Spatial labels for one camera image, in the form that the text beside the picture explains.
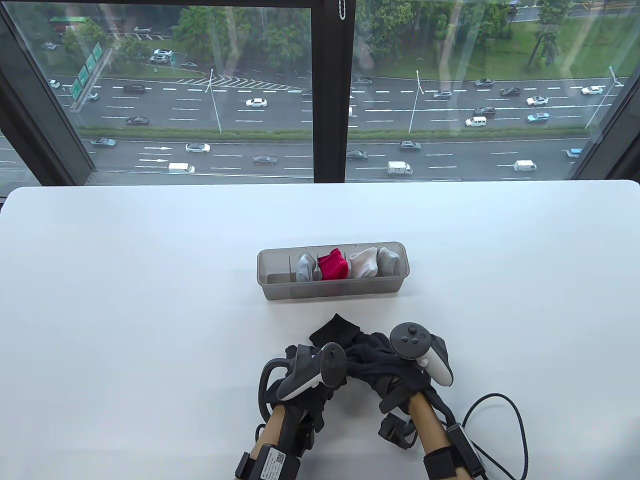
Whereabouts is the person's right hand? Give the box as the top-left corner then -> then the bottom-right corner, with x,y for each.
346,332 -> 432,414

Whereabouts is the person's left hand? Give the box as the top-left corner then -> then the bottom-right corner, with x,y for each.
264,345 -> 333,433

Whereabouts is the black sock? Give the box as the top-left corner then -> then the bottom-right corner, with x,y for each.
309,313 -> 362,351

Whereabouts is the person's right forearm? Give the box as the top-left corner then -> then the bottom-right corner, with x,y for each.
407,392 -> 453,456

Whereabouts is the person's left forearm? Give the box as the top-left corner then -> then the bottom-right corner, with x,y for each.
252,405 -> 301,458

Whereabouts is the grey white tracking controller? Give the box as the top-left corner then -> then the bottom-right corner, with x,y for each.
390,321 -> 454,388
257,342 -> 348,416

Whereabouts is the black labelled sensor box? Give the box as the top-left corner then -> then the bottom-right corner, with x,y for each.
252,445 -> 301,480
446,422 -> 487,476

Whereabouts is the grey plastic divided organizer box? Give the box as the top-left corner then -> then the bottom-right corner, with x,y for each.
257,241 -> 411,302

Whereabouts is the black cable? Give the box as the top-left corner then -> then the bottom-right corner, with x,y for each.
462,393 -> 529,480

